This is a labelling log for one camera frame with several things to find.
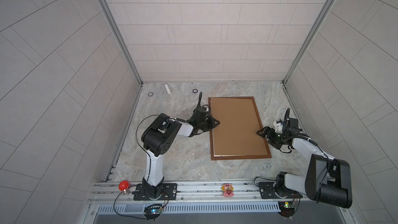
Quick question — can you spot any aluminium front rail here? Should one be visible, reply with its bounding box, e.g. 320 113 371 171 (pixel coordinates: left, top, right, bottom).
88 178 296 204

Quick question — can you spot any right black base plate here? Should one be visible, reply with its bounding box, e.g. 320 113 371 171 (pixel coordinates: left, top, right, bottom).
258 181 303 200

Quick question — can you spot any white vented cable duct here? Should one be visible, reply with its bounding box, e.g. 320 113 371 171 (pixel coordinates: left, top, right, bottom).
97 202 281 215

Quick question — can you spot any blue poster photo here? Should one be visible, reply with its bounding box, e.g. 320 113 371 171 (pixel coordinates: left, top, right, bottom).
212 154 235 159

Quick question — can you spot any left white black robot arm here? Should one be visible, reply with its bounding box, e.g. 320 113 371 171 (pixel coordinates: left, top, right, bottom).
141 105 220 199

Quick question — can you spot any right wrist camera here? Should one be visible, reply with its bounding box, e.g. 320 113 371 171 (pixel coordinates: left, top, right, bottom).
273 121 284 133

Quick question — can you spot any green circuit board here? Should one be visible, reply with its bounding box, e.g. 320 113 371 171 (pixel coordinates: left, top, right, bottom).
144 204 164 220
278 202 296 218

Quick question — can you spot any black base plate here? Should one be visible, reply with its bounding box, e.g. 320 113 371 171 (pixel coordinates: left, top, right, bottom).
258 181 303 200
132 183 177 201

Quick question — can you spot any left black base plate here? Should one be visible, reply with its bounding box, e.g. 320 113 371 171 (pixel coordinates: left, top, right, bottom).
132 183 177 201

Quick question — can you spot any pink toy figure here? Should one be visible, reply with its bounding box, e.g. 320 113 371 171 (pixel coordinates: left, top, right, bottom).
221 183 234 198

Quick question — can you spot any white cylinder tube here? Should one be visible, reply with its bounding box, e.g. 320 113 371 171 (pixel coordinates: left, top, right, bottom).
164 84 172 95

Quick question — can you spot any left green circuit board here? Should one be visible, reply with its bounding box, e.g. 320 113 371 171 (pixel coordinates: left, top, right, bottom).
144 204 164 220

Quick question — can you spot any brown wooden picture frame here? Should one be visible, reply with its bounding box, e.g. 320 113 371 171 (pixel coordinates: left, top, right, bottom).
208 96 273 161

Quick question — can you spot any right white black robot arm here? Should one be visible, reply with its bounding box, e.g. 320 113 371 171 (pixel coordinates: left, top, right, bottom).
257 117 352 208

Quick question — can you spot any red emergency stop button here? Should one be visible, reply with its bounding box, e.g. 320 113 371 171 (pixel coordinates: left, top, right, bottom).
118 180 130 195

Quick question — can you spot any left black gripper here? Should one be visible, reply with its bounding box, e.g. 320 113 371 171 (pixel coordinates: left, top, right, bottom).
195 116 220 132

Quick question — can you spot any right green circuit board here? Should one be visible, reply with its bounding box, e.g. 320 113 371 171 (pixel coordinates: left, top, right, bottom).
278 202 296 218

